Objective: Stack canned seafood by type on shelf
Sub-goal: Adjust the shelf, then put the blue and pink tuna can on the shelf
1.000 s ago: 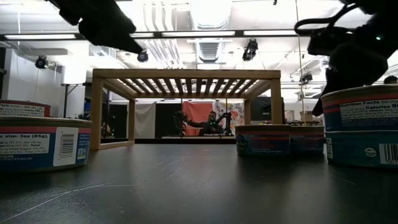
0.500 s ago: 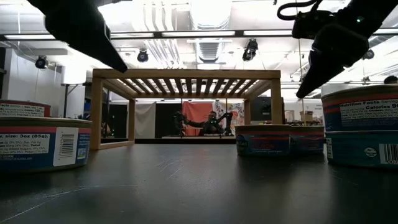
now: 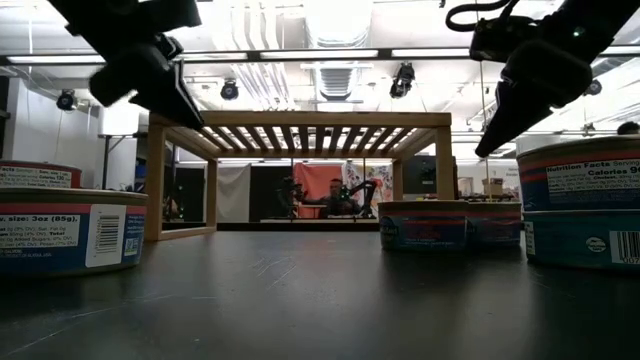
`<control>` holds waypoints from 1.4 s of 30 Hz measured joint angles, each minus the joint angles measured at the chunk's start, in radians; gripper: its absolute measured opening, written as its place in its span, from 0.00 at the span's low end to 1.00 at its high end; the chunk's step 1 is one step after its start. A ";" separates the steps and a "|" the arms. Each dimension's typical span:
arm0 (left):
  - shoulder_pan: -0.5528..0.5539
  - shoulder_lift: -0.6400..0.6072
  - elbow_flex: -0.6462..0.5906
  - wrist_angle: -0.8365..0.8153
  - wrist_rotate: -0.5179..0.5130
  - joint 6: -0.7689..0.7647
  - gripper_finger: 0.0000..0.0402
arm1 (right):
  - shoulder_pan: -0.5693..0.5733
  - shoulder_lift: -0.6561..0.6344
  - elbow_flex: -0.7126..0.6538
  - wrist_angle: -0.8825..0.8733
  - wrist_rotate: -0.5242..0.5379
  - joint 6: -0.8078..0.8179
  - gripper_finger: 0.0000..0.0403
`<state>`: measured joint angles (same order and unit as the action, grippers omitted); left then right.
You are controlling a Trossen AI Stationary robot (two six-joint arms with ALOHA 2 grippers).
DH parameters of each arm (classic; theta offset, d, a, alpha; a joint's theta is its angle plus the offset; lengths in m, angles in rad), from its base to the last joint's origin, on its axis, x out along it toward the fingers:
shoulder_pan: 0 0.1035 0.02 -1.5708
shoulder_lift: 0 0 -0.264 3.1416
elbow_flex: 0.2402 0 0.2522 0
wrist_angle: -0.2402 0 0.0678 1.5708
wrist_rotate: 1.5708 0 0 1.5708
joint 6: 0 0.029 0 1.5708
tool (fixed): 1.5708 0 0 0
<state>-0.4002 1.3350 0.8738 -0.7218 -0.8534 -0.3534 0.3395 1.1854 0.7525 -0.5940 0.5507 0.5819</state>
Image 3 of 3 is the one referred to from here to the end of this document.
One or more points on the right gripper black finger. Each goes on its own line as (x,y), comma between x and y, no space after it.
(510,115)

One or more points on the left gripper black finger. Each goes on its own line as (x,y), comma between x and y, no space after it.
(175,105)

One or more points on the gold lid pink blue can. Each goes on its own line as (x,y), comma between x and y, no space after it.
(575,185)
(495,225)
(425,230)
(60,235)

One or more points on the red label seafood can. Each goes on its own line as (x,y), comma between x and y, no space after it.
(40,175)

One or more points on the background black robot arm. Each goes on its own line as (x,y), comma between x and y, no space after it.
(362,192)
(290,195)

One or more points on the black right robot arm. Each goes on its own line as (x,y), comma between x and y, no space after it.
(600,20)

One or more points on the wooden slatted shelf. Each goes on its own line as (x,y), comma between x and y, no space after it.
(325,119)

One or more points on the black ceiling spot lamp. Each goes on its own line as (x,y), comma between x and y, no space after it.
(229,90)
(402,80)
(66,100)
(593,87)

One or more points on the white panel on stand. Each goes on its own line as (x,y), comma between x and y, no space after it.
(119,120)

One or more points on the cardboard box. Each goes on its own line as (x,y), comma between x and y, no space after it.
(492,186)

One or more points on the white light strip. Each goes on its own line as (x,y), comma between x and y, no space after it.
(318,53)
(430,52)
(55,59)

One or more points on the overhead rig crossbar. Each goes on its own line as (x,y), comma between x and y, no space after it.
(250,55)

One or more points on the black monitor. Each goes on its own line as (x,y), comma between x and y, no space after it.
(425,175)

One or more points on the white hanging cloth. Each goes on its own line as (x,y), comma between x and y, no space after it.
(232,192)

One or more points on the black partition curtain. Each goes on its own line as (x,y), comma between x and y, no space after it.
(265,195)

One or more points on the teal label tuna can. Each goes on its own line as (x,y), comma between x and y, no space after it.
(565,240)

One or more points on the floral hanging cloth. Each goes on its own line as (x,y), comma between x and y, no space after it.
(380,177)

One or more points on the red hanging cloth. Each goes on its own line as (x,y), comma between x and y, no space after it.
(315,180)

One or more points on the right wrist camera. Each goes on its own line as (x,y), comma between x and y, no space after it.
(500,40)

